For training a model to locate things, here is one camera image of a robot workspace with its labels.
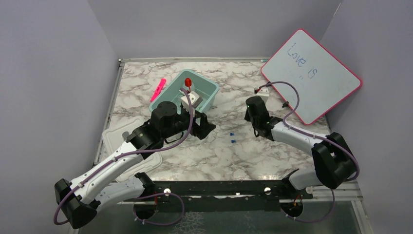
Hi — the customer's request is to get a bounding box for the teal plastic bin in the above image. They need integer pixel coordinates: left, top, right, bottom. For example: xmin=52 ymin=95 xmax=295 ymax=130
xmin=149 ymin=69 xmax=219 ymax=113

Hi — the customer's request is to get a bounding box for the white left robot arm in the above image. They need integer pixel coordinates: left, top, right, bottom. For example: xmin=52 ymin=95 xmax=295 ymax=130
xmin=53 ymin=101 xmax=216 ymax=229

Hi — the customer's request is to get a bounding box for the pink framed whiteboard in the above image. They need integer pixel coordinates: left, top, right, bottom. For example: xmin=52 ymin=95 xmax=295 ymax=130
xmin=261 ymin=29 xmax=362 ymax=125

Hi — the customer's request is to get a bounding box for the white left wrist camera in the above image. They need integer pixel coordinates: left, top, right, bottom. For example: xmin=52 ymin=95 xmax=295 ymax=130
xmin=180 ymin=91 xmax=203 ymax=111

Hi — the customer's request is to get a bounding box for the pink highlighter marker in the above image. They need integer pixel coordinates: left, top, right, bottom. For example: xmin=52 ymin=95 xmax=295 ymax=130
xmin=150 ymin=78 xmax=167 ymax=102

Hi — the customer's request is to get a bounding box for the white plastic bin lid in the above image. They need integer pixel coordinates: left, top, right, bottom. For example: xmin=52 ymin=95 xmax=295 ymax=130
xmin=101 ymin=116 xmax=163 ymax=184

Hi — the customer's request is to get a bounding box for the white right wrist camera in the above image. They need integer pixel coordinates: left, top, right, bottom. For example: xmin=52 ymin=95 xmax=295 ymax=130
xmin=256 ymin=87 xmax=269 ymax=102

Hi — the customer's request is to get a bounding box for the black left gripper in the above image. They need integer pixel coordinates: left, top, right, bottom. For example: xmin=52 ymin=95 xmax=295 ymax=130
xmin=162 ymin=105 xmax=216 ymax=140

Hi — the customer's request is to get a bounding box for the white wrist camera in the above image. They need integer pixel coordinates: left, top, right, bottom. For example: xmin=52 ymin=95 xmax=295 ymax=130
xmin=180 ymin=91 xmax=203 ymax=111
xmin=256 ymin=87 xmax=269 ymax=102

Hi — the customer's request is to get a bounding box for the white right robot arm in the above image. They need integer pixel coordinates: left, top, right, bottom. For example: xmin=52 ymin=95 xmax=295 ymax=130
xmin=245 ymin=96 xmax=359 ymax=198

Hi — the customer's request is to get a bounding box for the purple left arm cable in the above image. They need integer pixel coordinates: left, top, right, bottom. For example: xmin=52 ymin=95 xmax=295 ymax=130
xmin=53 ymin=88 xmax=195 ymax=226

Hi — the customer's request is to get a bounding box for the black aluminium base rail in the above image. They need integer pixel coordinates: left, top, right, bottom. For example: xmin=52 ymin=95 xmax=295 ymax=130
xmin=132 ymin=176 xmax=313 ymax=213

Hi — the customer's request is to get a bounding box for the red capped wash bottle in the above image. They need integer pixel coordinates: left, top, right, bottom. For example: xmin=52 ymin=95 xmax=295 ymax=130
xmin=183 ymin=78 xmax=195 ymax=94

